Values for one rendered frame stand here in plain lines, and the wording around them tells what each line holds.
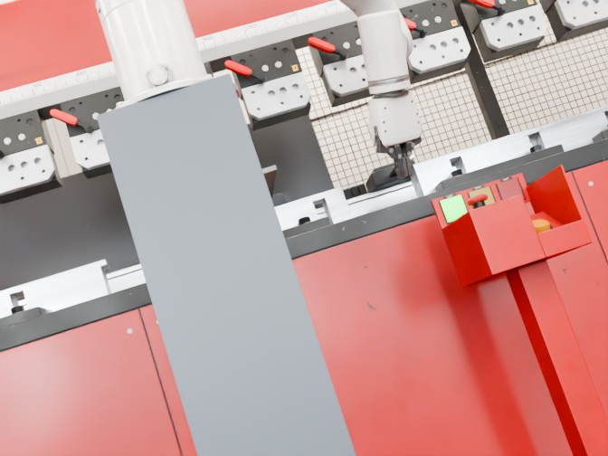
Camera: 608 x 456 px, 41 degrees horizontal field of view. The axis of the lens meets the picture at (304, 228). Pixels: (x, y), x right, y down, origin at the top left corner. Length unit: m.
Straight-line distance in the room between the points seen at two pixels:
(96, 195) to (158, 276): 1.40
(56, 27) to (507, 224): 1.11
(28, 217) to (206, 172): 1.44
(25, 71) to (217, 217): 1.02
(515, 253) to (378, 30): 0.51
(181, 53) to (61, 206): 1.35
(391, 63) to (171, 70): 0.63
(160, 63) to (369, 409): 0.87
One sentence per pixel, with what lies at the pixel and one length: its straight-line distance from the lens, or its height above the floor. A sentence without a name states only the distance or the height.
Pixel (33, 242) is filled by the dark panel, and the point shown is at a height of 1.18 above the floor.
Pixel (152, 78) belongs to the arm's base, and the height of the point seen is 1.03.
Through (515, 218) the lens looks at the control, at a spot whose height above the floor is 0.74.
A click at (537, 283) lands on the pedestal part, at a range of 1.52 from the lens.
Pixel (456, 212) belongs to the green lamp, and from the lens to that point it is 1.60.
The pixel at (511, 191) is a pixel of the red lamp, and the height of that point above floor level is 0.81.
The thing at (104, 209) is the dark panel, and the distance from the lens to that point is 2.39.
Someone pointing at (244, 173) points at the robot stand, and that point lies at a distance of 1.02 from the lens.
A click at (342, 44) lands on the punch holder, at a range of 1.94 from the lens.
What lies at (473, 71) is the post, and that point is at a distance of 2.83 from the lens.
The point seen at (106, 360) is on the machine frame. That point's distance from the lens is 1.67.
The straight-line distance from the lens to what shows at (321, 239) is 1.68.
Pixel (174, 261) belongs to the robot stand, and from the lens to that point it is 1.01.
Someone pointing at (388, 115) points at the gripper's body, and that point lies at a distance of 1.64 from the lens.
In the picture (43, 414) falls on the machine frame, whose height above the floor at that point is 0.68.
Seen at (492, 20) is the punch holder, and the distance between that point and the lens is 2.04.
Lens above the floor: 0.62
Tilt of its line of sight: 9 degrees up
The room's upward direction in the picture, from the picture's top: 19 degrees counter-clockwise
